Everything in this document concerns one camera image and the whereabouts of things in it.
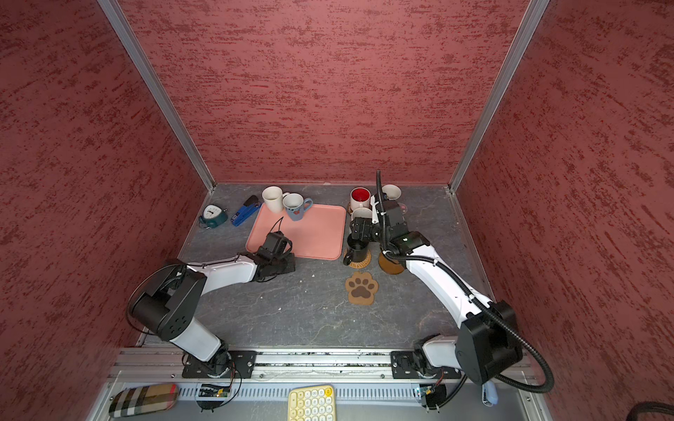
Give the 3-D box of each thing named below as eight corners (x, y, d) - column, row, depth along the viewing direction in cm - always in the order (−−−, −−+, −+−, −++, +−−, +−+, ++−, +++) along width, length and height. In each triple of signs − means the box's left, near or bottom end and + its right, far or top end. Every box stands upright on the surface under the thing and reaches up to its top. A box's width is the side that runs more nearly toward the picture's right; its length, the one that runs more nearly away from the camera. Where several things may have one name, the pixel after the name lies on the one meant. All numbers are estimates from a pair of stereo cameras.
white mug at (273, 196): (265, 214, 112) (260, 199, 104) (269, 200, 117) (264, 185, 109) (286, 214, 112) (282, 199, 104) (289, 200, 117) (285, 185, 109)
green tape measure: (202, 231, 107) (196, 223, 103) (210, 211, 114) (205, 203, 110) (223, 231, 107) (218, 223, 103) (230, 211, 114) (226, 203, 110)
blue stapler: (230, 223, 108) (227, 217, 105) (254, 200, 117) (251, 194, 114) (239, 228, 107) (236, 222, 104) (263, 204, 115) (260, 198, 112)
